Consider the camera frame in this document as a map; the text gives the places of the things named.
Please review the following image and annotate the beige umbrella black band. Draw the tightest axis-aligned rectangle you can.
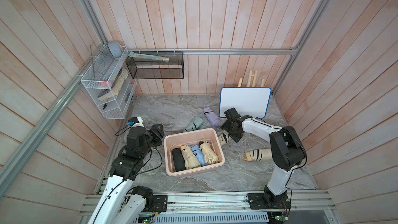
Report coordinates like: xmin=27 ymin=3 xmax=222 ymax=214
xmin=218 ymin=131 xmax=231 ymax=146

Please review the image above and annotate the beige umbrella black stripes small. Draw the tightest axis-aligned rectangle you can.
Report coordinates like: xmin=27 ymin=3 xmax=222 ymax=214
xmin=199 ymin=139 xmax=219 ymax=165

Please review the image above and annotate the green umbrella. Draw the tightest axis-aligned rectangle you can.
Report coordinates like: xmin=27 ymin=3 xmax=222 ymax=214
xmin=184 ymin=116 xmax=204 ymax=132

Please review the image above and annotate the beige striped umbrella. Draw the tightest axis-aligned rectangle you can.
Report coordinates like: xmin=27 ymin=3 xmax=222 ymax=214
xmin=238 ymin=148 xmax=272 ymax=162

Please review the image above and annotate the blue umbrella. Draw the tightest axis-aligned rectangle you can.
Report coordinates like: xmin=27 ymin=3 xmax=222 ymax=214
xmin=191 ymin=145 xmax=207 ymax=167

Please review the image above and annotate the pink plastic storage box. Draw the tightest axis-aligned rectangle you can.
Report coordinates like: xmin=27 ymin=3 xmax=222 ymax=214
xmin=163 ymin=128 xmax=225 ymax=177

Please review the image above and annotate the plain beige umbrella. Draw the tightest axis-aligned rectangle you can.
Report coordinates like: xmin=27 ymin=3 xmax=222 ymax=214
xmin=180 ymin=145 xmax=201 ymax=170

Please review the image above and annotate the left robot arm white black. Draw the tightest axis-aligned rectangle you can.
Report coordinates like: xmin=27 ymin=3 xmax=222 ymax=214
xmin=88 ymin=123 xmax=164 ymax=224

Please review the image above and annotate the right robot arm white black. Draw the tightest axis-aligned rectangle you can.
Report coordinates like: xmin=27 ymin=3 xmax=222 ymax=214
xmin=219 ymin=108 xmax=307 ymax=209

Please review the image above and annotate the purple folded umbrella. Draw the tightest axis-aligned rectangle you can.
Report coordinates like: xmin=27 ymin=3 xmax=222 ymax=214
xmin=203 ymin=107 xmax=220 ymax=127

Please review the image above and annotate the green flat item on basket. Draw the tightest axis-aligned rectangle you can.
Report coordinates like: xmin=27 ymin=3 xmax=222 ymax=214
xmin=129 ymin=51 xmax=170 ymax=61

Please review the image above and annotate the grey round speaker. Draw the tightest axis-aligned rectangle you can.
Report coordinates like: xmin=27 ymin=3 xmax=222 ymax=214
xmin=107 ymin=41 xmax=123 ymax=59

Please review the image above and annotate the whiteboard blue frame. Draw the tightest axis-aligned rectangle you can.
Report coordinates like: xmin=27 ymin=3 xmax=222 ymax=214
xmin=219 ymin=87 xmax=272 ymax=118

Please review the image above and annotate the book on wire shelf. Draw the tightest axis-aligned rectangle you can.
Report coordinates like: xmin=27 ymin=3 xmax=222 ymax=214
xmin=97 ymin=67 xmax=129 ymax=101

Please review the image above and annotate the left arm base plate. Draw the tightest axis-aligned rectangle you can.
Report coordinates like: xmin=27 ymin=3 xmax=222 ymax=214
xmin=123 ymin=195 xmax=168 ymax=213

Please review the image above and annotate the white wire shelf rack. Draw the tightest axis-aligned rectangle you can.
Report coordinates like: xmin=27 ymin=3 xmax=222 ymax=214
xmin=81 ymin=45 xmax=137 ymax=119

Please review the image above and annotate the black mesh wall basket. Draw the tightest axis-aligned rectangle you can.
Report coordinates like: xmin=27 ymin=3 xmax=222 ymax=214
xmin=126 ymin=51 xmax=184 ymax=79

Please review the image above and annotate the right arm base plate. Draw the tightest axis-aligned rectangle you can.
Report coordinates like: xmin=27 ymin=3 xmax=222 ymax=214
xmin=247 ymin=192 xmax=291 ymax=210

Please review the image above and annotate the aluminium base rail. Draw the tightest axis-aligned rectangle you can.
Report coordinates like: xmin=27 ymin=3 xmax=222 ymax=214
xmin=77 ymin=191 xmax=340 ymax=224

